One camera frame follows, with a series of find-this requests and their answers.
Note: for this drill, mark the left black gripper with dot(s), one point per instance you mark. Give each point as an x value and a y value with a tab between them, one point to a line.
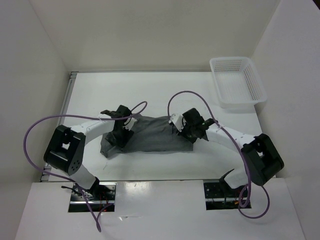
120	142

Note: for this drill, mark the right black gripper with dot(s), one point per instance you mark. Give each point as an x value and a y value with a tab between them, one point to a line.
192	139

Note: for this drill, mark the grey shorts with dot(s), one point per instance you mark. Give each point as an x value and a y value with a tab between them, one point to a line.
151	134

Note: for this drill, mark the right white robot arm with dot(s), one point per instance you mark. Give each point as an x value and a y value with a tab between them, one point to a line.
261	158

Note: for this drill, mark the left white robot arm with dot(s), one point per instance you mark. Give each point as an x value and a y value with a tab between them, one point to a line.
66	148

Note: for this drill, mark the white plastic basket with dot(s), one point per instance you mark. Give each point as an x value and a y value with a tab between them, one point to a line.
237	82

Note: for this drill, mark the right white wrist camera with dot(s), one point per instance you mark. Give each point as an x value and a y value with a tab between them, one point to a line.
178	121

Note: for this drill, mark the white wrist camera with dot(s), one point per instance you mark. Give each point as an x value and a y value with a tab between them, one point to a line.
128	125
178	121

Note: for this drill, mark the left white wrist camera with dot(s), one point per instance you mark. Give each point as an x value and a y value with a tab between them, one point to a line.
128	125

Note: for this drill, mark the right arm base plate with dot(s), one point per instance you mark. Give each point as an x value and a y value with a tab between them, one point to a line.
219	196

